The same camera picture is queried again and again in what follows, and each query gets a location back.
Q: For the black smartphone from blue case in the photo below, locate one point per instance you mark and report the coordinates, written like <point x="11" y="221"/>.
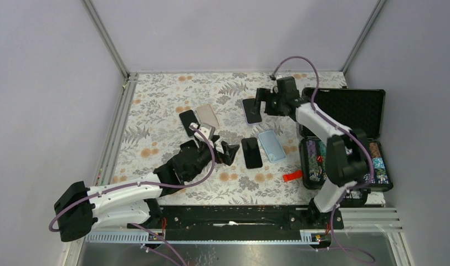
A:
<point x="251" y="153"/>

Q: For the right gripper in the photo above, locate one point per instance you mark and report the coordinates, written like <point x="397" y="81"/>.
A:
<point x="265" y="95"/>

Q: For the small black smartphone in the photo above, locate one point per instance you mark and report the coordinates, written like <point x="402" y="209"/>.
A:
<point x="187" y="118"/>

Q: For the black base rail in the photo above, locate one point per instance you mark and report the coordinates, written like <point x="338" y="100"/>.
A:
<point x="239" y="222"/>

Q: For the floral tablecloth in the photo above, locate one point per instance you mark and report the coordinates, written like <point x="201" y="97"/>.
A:
<point x="154" y="132"/>

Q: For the beige phone case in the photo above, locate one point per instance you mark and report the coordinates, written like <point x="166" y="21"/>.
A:
<point x="207" y="115"/>

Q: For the phone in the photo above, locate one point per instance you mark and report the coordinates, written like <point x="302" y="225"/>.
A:
<point x="252" y="117"/>
<point x="271" y="145"/>

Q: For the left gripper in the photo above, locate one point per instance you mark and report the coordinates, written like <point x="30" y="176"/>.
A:
<point x="230" y="150"/>

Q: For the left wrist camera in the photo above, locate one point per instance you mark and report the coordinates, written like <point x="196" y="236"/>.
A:
<point x="203" y="132"/>

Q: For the red plastic piece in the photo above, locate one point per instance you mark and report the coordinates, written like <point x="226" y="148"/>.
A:
<point x="292" y="176"/>

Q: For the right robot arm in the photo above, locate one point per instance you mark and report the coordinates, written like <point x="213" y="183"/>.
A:
<point x="347" y="159"/>

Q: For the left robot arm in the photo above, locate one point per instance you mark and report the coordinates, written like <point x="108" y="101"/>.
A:
<point x="80" y="209"/>

